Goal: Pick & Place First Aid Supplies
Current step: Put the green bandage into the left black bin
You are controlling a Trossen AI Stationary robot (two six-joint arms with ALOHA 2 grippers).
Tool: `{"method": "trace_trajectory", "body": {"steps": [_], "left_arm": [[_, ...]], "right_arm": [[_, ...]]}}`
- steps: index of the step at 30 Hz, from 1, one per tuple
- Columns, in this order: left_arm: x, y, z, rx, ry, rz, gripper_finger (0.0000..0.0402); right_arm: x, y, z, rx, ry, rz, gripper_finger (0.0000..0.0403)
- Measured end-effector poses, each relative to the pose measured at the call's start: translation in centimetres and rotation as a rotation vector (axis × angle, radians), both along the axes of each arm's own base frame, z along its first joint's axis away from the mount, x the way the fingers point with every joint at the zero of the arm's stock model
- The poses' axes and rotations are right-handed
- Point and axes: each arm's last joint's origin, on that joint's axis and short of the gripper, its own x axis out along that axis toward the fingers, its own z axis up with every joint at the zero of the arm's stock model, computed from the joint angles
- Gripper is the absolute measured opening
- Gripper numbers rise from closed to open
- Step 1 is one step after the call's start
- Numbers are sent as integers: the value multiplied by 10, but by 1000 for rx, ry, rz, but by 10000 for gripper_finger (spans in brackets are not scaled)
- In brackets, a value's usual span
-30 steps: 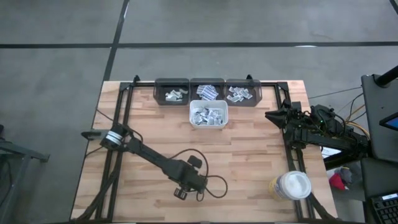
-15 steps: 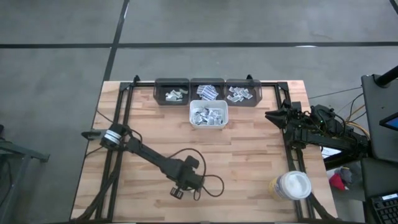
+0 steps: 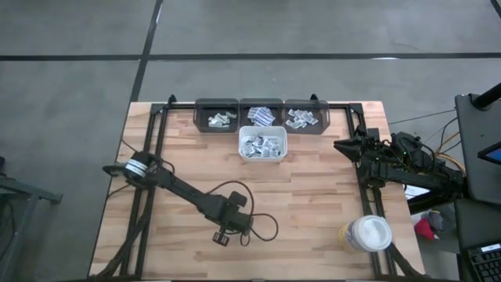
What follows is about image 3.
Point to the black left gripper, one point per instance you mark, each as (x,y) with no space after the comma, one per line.
(235,217)

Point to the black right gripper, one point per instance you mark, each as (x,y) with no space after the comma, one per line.
(368,147)

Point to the white packet black print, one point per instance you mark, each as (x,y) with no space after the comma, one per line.
(300,125)

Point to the alcohol antiseptic pad packet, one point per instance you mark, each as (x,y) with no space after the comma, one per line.
(257,139)
(247,141)
(268,141)

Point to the blue striped bandage packet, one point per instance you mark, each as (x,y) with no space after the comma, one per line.
(267,113)
(254,114)
(266,121)

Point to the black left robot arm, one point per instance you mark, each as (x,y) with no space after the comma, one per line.
(176,188)

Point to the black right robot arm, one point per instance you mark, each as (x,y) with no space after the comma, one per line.
(415,168)

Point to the grey plastic bin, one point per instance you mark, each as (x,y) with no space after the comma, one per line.
(203,107)
(323,117)
(244,103)

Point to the white paper sheet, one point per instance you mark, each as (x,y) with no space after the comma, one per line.
(415,191)

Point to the white plastic bin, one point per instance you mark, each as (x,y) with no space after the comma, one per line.
(263,131)

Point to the Lysol wipes canister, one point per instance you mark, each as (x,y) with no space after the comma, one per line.
(366,233)

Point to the red cloth bag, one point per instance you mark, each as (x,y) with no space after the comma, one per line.
(424,230)

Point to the grey fabric bundle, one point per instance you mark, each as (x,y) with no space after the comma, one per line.
(436,219)

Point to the dark grey side cart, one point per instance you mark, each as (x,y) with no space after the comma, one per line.
(477,156)

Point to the blue screen display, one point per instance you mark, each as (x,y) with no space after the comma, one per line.
(491,154)

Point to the black keyboard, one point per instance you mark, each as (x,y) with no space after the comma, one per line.
(485,264)

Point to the grey metal stand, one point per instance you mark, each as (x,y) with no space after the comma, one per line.
(27,194)

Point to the black cart post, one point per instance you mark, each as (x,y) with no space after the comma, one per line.
(487,98)

